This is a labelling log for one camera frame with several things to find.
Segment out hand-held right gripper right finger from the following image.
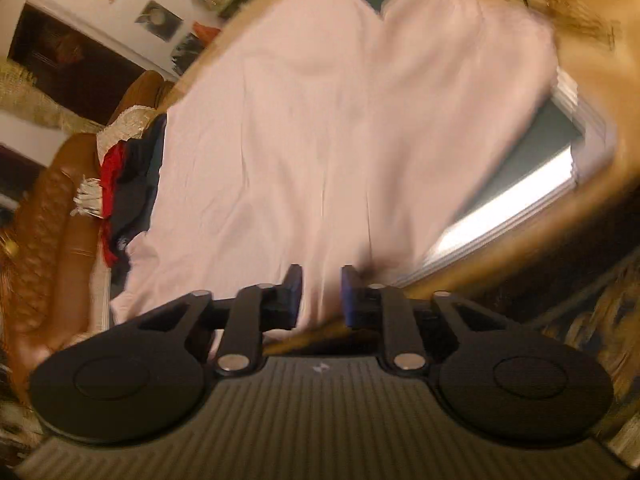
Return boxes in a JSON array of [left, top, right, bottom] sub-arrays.
[[341, 265, 506, 374]]

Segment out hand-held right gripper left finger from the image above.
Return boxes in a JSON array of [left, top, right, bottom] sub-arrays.
[[138, 263, 304, 377]]

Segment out pale pink garment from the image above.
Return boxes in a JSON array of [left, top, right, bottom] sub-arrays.
[[111, 0, 560, 343]]

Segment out pile of dark clothes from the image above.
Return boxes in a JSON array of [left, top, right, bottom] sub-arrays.
[[100, 114, 168, 288]]

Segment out grey mat with white border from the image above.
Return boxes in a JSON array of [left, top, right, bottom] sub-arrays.
[[336, 0, 618, 286]]

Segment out white lace cloth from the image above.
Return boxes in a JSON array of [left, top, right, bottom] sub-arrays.
[[70, 105, 157, 218]]

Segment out brown leather sofa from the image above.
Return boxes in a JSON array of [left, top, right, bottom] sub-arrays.
[[0, 71, 176, 408]]

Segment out dark framed wall picture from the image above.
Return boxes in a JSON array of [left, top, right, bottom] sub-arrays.
[[6, 2, 147, 126]]

